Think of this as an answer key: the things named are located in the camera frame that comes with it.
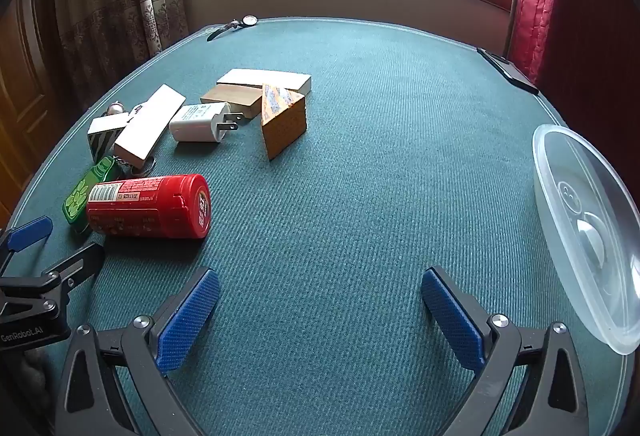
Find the light wooden long block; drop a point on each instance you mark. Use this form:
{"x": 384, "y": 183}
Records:
{"x": 142, "y": 132}

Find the red cylindrical can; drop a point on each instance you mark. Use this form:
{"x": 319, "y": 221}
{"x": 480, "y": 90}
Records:
{"x": 171, "y": 206}

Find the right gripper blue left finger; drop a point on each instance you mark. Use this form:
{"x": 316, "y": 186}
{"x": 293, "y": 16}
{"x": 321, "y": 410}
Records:
{"x": 155, "y": 345}

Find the orange triangular wedge block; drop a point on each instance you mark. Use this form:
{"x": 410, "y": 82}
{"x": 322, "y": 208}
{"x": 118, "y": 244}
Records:
{"x": 283, "y": 118}

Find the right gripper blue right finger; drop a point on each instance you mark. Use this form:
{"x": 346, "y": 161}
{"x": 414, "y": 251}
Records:
{"x": 487, "y": 344}

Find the black smartphone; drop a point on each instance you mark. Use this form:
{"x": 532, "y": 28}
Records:
{"x": 509, "y": 71}

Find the white usb wall charger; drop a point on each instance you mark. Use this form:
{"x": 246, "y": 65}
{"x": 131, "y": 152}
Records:
{"x": 204, "y": 123}

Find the white painted wooden block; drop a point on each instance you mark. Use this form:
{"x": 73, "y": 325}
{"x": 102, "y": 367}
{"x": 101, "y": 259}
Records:
{"x": 300, "y": 83}

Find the zebra striped triangular block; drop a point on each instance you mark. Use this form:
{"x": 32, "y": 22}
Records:
{"x": 103, "y": 132}

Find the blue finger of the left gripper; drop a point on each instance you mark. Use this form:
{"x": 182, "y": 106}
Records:
{"x": 18, "y": 238}
{"x": 68, "y": 274}

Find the green tin keychain box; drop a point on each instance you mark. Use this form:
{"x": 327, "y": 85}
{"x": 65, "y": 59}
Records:
{"x": 74, "y": 205}

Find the clear plastic bowl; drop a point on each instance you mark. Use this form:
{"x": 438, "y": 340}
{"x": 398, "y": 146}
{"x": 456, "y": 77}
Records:
{"x": 591, "y": 226}

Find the wristwatch with black strap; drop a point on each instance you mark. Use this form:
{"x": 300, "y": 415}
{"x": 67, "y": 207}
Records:
{"x": 246, "y": 21}

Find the brown wooden block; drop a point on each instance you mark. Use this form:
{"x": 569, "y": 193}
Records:
{"x": 240, "y": 98}

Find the red curtain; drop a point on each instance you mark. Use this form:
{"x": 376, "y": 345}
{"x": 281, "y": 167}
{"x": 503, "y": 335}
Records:
{"x": 584, "y": 57}

